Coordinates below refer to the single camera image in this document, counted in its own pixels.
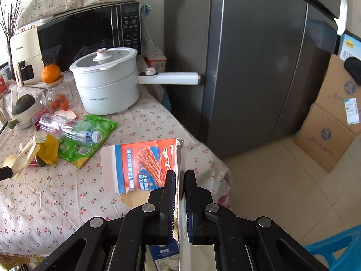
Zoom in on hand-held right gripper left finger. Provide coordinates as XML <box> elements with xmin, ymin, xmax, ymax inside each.
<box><xmin>35</xmin><ymin>170</ymin><xmax>177</xmax><ymax>271</ymax></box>

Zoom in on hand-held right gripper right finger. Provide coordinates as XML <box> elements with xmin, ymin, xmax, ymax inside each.
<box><xmin>184</xmin><ymin>169</ymin><xmax>330</xmax><ymax>271</ymax></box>

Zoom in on yellow wrapper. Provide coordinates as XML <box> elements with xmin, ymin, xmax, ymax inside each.
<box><xmin>34</xmin><ymin>134</ymin><xmax>60</xmax><ymax>166</ymax></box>
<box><xmin>2</xmin><ymin>140</ymin><xmax>38</xmax><ymax>179</ymax></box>

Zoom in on orange and blue snack box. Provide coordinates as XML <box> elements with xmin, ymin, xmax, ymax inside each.
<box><xmin>101</xmin><ymin>138</ymin><xmax>215</xmax><ymax>271</ymax></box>

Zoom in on clear plastic bottle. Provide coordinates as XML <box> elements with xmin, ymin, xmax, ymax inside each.
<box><xmin>39</xmin><ymin>113</ymin><xmax>102</xmax><ymax>143</ymax></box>

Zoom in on green snack bag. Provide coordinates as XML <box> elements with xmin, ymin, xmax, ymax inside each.
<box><xmin>58</xmin><ymin>115</ymin><xmax>118</xmax><ymax>169</ymax></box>

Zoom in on red snack packet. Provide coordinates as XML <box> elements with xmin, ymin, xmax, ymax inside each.
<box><xmin>53</xmin><ymin>110</ymin><xmax>77</xmax><ymax>120</ymax></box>

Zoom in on small red packet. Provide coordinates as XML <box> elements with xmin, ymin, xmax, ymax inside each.
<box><xmin>30</xmin><ymin>115</ymin><xmax>46</xmax><ymax>130</ymax></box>

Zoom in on white bowl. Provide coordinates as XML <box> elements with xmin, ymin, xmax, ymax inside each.
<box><xmin>11</xmin><ymin>94</ymin><xmax>44</xmax><ymax>129</ymax></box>

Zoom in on dark green squash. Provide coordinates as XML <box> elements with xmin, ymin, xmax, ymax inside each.
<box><xmin>11</xmin><ymin>95</ymin><xmax>36</xmax><ymax>116</ymax></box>

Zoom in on cherry print tablecloth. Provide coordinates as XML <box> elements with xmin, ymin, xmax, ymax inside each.
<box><xmin>0</xmin><ymin>55</ymin><xmax>232</xmax><ymax>260</ymax></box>

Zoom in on glass jar with wooden lid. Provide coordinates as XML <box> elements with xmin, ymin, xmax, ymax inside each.
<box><xmin>45</xmin><ymin>76</ymin><xmax>74</xmax><ymax>110</ymax></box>

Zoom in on orange tangerine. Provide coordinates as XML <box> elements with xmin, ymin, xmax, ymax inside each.
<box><xmin>41</xmin><ymin>63</ymin><xmax>61</xmax><ymax>84</ymax></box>

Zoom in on white electric cooking pot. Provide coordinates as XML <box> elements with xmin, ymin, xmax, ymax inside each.
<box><xmin>69</xmin><ymin>47</ymin><xmax>201</xmax><ymax>116</ymax></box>

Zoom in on cream air fryer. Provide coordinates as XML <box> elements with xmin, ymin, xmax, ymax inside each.
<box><xmin>10</xmin><ymin>24</ymin><xmax>43</xmax><ymax>86</ymax></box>

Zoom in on dried branches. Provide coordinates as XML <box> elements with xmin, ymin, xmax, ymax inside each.
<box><xmin>0</xmin><ymin>0</ymin><xmax>23</xmax><ymax>63</ymax></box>

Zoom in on small orange and white carton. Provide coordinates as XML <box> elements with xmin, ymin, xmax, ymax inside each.
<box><xmin>144</xmin><ymin>52</ymin><xmax>167</xmax><ymax>74</ymax></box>

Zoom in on large cardboard box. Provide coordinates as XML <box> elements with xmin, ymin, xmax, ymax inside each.
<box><xmin>295</xmin><ymin>103</ymin><xmax>357</xmax><ymax>173</ymax></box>
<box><xmin>314</xmin><ymin>54</ymin><xmax>361</xmax><ymax>136</ymax></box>

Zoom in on grey refrigerator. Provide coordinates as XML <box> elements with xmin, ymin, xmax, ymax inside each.
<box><xmin>165</xmin><ymin>0</ymin><xmax>346</xmax><ymax>160</ymax></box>

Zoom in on glass pot lid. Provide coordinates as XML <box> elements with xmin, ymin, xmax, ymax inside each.
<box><xmin>70</xmin><ymin>48</ymin><xmax>138</xmax><ymax>70</ymax></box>

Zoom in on blue plastic stool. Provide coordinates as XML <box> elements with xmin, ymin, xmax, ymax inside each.
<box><xmin>306</xmin><ymin>224</ymin><xmax>361</xmax><ymax>271</ymax></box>

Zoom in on black microwave oven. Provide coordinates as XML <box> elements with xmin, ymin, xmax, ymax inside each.
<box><xmin>37</xmin><ymin>2</ymin><xmax>142</xmax><ymax>72</ymax></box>

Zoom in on black pouch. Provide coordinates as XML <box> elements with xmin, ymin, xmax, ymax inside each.
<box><xmin>343</xmin><ymin>57</ymin><xmax>361</xmax><ymax>85</ymax></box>

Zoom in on blue printed box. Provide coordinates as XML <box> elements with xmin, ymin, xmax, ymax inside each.
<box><xmin>337</xmin><ymin>32</ymin><xmax>361</xmax><ymax>63</ymax></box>

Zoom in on white power cable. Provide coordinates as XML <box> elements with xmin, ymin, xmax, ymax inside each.
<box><xmin>141</xmin><ymin>25</ymin><xmax>158</xmax><ymax>57</ymax></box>

